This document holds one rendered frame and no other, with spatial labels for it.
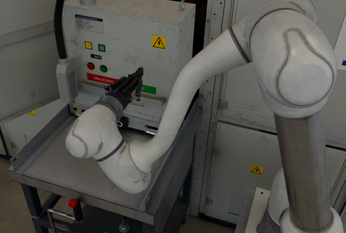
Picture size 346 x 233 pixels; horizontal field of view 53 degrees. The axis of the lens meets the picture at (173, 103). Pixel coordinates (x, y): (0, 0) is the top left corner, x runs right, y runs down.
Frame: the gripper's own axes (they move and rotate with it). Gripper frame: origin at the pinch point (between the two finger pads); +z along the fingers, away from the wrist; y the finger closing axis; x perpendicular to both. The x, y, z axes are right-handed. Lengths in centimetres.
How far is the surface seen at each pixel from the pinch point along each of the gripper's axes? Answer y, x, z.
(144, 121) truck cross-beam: -3.2, -31.1, 12.3
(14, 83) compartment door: -65, -22, 7
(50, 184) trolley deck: -26, -39, -27
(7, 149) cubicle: -123, -111, 41
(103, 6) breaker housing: -21.6, 16.3, 17.7
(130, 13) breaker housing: -9.5, 16.2, 16.0
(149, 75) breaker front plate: -1.2, -7.5, 13.5
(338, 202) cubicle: 92, -79, 41
